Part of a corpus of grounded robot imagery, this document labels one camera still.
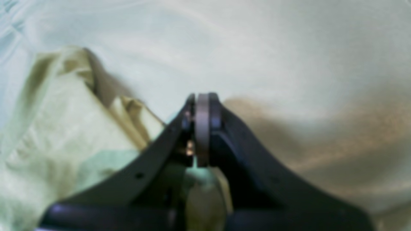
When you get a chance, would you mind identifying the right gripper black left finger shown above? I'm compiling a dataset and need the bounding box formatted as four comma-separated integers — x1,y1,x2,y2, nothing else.
39,94,209,231

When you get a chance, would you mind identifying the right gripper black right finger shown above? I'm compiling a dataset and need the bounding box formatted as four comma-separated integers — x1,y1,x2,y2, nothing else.
209,93,374,231

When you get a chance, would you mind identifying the light green T-shirt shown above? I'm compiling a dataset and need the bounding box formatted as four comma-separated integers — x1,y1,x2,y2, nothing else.
0,45,233,231

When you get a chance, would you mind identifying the green table cover cloth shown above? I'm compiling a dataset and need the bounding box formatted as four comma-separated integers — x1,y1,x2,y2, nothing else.
1,0,410,231

